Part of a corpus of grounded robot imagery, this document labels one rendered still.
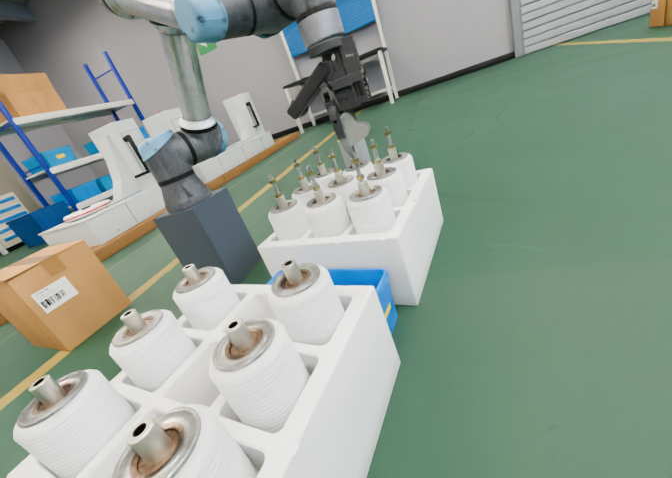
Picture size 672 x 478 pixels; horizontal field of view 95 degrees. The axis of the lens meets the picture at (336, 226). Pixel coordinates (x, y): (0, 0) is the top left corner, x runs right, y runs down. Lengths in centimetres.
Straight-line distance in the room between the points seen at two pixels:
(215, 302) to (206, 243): 48
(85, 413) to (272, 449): 25
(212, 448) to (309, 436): 10
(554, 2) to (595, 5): 48
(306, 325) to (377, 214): 31
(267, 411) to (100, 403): 23
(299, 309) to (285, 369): 8
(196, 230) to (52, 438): 66
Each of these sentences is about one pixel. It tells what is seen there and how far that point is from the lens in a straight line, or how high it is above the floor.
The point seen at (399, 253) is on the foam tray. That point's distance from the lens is 64.
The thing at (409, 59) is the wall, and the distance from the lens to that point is 564.
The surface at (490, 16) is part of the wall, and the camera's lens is 568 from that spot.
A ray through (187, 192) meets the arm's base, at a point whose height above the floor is 34.
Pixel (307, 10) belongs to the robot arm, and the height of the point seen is 60.
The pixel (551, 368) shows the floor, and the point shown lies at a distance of 61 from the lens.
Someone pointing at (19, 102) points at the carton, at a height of 163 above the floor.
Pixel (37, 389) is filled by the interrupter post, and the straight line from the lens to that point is 55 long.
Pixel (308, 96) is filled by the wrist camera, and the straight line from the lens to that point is 64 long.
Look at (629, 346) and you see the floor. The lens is 66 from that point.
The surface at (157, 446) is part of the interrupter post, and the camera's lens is 35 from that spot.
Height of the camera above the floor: 47
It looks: 23 degrees down
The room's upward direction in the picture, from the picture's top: 21 degrees counter-clockwise
